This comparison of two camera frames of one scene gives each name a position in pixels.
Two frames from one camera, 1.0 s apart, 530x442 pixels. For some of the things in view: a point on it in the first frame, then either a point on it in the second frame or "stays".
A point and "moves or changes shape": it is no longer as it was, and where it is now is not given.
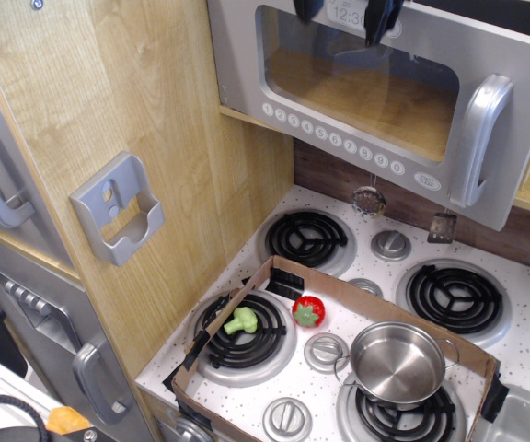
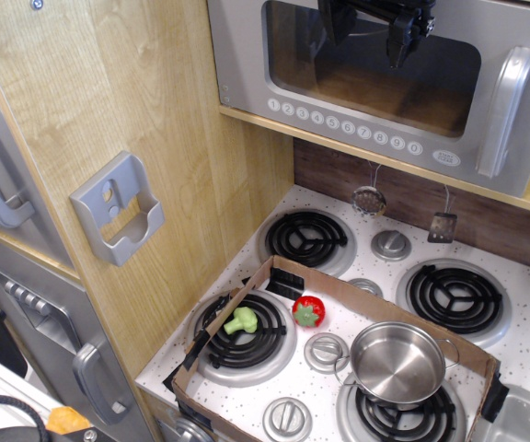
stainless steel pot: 397,366 stays
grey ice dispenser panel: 38,308 stays
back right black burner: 460,296 stays
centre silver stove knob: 326,353 stays
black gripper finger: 307,9 to 340,18
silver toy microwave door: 443,106 moves or changes shape
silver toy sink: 523,416 stays
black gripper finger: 379,17 to 405,30
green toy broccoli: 244,319 stays
